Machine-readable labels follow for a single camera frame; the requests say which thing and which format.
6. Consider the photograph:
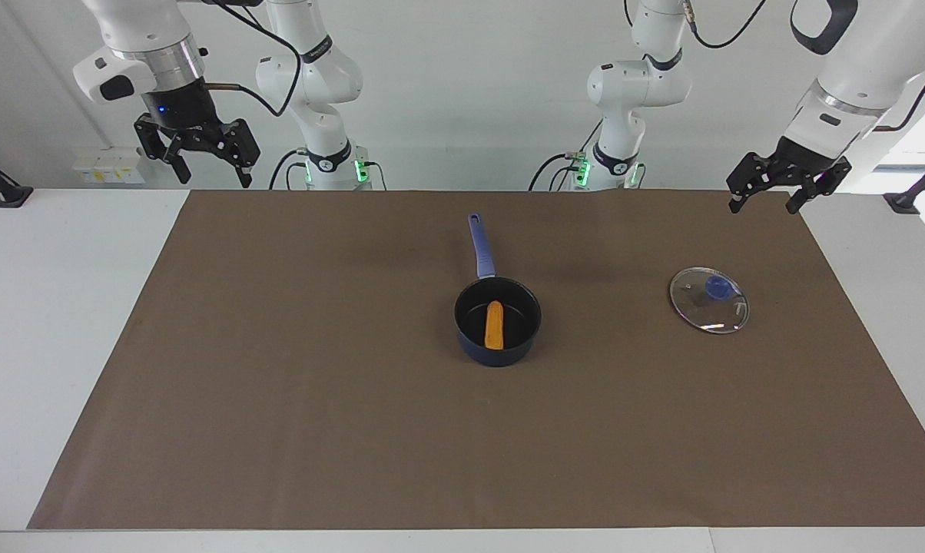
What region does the dark pot with purple handle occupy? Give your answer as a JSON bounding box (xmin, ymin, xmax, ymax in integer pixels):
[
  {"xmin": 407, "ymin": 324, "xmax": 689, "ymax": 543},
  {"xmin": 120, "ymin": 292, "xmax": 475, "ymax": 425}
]
[{"xmin": 453, "ymin": 213, "xmax": 543, "ymax": 369}]

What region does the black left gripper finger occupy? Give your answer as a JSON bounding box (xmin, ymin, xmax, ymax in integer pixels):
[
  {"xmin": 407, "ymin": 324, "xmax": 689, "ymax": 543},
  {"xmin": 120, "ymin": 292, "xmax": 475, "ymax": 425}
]
[
  {"xmin": 786, "ymin": 161, "xmax": 854, "ymax": 215},
  {"xmin": 725, "ymin": 151, "xmax": 779, "ymax": 215}
]

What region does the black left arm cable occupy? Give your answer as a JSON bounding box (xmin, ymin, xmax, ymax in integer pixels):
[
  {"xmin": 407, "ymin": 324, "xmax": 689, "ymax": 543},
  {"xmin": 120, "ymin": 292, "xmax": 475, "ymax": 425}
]
[{"xmin": 685, "ymin": 0, "xmax": 925, "ymax": 133}]

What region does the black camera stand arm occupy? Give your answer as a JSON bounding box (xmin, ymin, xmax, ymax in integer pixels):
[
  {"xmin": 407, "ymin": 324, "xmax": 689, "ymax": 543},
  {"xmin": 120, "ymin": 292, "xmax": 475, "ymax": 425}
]
[
  {"xmin": 884, "ymin": 150, "xmax": 925, "ymax": 215},
  {"xmin": 0, "ymin": 146, "xmax": 35, "ymax": 210}
]

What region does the yellow toy corn cob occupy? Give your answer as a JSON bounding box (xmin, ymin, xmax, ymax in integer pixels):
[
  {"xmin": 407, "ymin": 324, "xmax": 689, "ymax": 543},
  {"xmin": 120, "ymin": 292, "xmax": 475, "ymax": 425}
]
[{"xmin": 483, "ymin": 300, "xmax": 506, "ymax": 352}]

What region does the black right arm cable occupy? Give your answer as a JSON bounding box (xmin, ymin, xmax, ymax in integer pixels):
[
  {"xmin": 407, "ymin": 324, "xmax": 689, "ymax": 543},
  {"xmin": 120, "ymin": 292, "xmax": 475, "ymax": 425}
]
[{"xmin": 201, "ymin": 0, "xmax": 303, "ymax": 118}]

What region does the black base cable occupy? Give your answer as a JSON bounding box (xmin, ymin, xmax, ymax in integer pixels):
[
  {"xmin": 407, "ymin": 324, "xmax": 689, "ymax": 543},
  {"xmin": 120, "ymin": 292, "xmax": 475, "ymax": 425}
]
[
  {"xmin": 268, "ymin": 148, "xmax": 310, "ymax": 191},
  {"xmin": 529, "ymin": 151, "xmax": 587, "ymax": 191}
]

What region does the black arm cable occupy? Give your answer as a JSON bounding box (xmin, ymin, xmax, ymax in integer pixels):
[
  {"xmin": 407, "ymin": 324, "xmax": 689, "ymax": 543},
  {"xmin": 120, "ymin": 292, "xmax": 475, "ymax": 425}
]
[
  {"xmin": 201, "ymin": 0, "xmax": 303, "ymax": 118},
  {"xmin": 685, "ymin": 0, "xmax": 925, "ymax": 133}
]

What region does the brown table mat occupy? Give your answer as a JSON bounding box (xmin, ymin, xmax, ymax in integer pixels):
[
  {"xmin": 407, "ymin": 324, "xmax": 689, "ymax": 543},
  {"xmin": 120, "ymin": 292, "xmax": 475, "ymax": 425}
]
[{"xmin": 27, "ymin": 190, "xmax": 925, "ymax": 531}]

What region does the glass lid with purple knob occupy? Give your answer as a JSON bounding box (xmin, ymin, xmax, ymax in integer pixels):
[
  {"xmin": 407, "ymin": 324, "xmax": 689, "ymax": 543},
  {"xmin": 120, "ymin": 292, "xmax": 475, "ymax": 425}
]
[{"xmin": 668, "ymin": 266, "xmax": 751, "ymax": 335}]

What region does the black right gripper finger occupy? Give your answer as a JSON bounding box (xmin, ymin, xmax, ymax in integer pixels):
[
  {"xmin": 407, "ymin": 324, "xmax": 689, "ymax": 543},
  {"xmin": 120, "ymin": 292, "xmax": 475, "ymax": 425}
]
[
  {"xmin": 204, "ymin": 118, "xmax": 262, "ymax": 190},
  {"xmin": 133, "ymin": 114, "xmax": 191, "ymax": 186}
]

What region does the white wall outlet box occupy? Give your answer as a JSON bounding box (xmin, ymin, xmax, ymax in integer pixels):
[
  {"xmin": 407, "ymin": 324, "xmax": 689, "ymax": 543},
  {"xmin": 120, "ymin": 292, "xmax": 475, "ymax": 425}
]
[{"xmin": 73, "ymin": 147, "xmax": 147, "ymax": 185}]

